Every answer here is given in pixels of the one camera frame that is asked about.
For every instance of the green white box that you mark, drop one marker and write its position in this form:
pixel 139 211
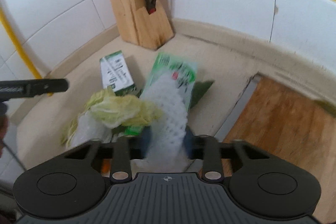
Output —
pixel 116 75

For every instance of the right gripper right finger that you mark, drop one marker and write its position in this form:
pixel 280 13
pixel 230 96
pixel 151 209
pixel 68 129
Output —
pixel 207 149

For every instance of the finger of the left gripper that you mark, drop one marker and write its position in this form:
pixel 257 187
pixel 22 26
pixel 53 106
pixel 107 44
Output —
pixel 31 88

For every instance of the yellow pipe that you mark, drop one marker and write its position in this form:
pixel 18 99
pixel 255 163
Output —
pixel 18 47

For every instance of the light green cabbage leaves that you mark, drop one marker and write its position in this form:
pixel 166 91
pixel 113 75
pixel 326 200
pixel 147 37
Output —
pixel 114 111

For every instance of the clear plastic bag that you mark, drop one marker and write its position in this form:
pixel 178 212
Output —
pixel 88 129

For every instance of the green snack packet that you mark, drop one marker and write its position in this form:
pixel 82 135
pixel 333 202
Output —
pixel 182 71

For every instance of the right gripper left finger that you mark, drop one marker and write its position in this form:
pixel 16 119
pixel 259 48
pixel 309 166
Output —
pixel 125 149

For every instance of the orange peel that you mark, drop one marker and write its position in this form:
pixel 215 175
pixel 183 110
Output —
pixel 105 167

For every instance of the wooden knife block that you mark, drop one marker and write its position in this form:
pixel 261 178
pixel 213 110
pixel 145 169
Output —
pixel 138 27

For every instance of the wooden cutting board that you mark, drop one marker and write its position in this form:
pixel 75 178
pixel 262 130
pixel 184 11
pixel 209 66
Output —
pixel 293 127

